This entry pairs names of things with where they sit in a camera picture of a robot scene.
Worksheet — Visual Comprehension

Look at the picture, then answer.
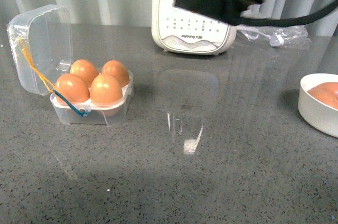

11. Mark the clear plastic bag with cord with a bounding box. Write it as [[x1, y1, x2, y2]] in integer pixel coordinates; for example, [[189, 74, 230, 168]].
[[237, 25, 312, 50]]

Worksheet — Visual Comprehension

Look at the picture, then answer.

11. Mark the brown egg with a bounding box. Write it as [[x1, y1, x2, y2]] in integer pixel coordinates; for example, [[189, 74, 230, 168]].
[[55, 73, 90, 103], [308, 88, 337, 109], [70, 59, 99, 88], [101, 60, 130, 87], [314, 81, 338, 98], [90, 73, 123, 117]]

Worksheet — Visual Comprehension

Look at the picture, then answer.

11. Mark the clear plastic egg box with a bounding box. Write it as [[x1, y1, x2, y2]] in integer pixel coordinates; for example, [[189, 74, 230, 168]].
[[7, 5, 133, 126]]

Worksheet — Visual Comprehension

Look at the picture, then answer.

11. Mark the blue rubber band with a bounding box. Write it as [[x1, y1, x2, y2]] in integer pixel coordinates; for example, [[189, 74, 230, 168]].
[[53, 90, 89, 117]]

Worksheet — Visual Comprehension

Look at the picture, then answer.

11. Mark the white bowl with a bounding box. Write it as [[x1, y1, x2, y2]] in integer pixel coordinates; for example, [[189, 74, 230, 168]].
[[298, 73, 337, 138]]

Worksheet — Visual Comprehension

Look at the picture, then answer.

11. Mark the brown egg in bowl back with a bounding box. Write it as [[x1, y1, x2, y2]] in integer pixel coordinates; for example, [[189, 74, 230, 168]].
[[314, 81, 338, 98]]

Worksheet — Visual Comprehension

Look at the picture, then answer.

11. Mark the yellow rubber band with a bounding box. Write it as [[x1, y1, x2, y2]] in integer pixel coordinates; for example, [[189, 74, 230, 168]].
[[19, 39, 55, 93]]

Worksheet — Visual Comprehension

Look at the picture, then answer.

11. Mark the black cable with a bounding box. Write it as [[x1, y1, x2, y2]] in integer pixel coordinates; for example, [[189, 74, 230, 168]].
[[237, 4, 338, 27]]

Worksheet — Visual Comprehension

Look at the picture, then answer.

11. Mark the white Joyoung cooker appliance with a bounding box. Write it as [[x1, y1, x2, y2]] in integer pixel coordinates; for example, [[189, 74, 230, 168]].
[[151, 0, 237, 55]]

